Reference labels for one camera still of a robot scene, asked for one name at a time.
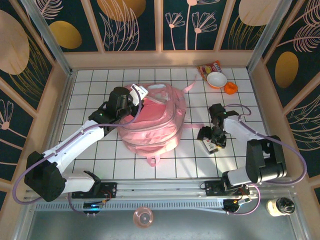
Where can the small white card box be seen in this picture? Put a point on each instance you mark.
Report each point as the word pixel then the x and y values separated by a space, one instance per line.
pixel 208 146

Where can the pink backpack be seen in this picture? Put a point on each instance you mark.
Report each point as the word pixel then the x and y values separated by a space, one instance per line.
pixel 155 125

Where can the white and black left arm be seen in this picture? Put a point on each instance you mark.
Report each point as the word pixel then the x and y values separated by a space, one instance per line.
pixel 72 145

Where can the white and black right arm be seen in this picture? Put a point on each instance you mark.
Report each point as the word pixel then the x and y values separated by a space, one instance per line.
pixel 260 155

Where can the orange toy fruit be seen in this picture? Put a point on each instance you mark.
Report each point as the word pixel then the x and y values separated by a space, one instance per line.
pixel 230 88

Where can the orange and white bowl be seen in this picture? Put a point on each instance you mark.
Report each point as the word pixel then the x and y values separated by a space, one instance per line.
pixel 216 80

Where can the colourful snack packet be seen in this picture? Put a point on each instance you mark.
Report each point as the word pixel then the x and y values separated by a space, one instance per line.
pixel 208 68

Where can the white bottle with black cap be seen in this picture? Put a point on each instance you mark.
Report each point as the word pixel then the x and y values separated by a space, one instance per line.
pixel 281 206

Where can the pink round plastic cup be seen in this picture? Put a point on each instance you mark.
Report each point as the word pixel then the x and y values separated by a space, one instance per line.
pixel 143 217

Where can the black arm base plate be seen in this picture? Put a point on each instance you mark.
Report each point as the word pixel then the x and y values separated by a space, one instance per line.
pixel 213 188
pixel 107 190

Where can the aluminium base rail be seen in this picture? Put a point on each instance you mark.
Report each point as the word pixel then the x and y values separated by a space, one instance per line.
pixel 162 188

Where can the aluminium frame post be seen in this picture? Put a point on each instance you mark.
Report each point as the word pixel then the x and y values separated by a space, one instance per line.
pixel 47 40
pixel 270 35

